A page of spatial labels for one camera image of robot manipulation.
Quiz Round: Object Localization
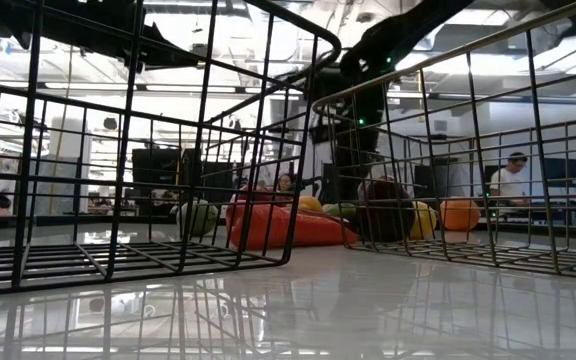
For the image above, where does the black monitor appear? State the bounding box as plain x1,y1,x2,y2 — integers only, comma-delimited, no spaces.
131,148,182,185
542,157,576,189

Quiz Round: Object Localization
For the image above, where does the bronze wire basket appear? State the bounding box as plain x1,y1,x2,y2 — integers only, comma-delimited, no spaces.
311,0,576,282

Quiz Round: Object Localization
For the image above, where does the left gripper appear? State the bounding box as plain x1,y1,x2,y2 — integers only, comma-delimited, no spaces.
81,0,204,71

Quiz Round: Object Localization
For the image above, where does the orange round produce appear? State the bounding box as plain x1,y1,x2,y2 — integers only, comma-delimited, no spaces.
439,196,482,232

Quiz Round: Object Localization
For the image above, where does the small orange-yellow fruit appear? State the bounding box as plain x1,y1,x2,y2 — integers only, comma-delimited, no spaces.
297,195,324,213

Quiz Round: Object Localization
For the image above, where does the yellow corn cob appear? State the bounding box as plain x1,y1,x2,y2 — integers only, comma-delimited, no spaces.
410,200,439,241

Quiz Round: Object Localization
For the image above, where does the green lime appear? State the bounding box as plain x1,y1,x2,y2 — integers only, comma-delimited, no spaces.
326,201,358,221
176,199,220,237

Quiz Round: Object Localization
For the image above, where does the dark red apple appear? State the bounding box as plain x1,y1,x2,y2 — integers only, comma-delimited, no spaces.
356,178,417,245

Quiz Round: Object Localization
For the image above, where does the orange carrot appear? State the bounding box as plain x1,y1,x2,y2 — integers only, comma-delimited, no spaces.
226,198,360,252

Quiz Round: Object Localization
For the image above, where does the black wire basket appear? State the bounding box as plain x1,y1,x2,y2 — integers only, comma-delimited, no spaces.
0,0,343,299

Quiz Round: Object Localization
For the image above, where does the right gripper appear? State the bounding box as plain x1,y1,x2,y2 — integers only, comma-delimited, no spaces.
312,63,387,151

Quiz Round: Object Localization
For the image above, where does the person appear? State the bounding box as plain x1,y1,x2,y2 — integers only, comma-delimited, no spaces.
489,152,532,207
276,172,297,194

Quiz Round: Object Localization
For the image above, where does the red chili pepper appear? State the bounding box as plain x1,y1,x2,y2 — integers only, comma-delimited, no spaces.
295,208,354,231

